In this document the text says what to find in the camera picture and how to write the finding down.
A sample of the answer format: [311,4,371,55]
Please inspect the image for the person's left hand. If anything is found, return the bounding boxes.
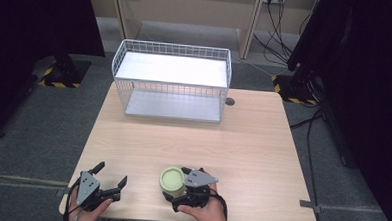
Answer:
[66,186,115,221]

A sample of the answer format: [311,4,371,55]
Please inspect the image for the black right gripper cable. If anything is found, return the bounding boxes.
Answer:
[207,192,230,221]

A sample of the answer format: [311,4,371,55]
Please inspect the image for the black floor cable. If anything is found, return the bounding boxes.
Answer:
[284,107,326,221]

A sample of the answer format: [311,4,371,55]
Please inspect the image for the black curtain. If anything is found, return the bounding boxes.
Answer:
[279,0,392,221]
[0,0,109,146]

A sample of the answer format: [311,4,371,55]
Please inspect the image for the light wooden background desk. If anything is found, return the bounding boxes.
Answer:
[106,0,267,60]

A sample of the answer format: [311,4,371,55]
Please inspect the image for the yellow black striped stand base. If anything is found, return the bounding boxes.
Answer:
[269,73,321,107]
[30,54,92,90]

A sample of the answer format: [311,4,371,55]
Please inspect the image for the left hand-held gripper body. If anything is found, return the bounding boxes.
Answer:
[67,169,123,213]

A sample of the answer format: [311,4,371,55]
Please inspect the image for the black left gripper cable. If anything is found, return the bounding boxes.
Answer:
[62,177,83,221]

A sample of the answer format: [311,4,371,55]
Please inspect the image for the black cable bundle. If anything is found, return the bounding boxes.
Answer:
[251,0,315,68]

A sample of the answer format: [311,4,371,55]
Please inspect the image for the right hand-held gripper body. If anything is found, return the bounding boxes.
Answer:
[175,168,220,216]

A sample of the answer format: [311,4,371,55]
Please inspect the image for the white wire shelf rack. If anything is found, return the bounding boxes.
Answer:
[109,38,234,125]

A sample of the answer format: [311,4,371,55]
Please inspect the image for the person's right hand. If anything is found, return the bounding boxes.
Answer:
[176,181,234,221]

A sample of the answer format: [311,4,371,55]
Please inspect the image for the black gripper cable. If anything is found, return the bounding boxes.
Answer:
[62,177,83,221]
[207,192,230,221]

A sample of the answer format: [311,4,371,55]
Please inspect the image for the gray tape piece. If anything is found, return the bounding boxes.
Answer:
[298,199,322,214]
[55,186,72,199]

